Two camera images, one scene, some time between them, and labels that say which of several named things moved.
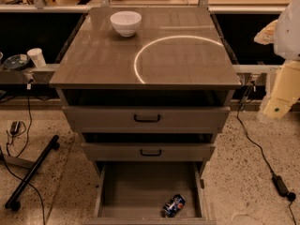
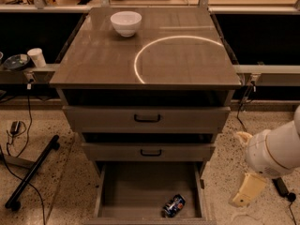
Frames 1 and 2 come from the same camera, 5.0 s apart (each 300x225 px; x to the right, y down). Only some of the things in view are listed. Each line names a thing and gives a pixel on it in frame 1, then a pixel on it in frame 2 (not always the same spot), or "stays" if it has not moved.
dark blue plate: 16,61 stays
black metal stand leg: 13,202 stays
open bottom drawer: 134,193 stays
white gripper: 288,32 → 262,154
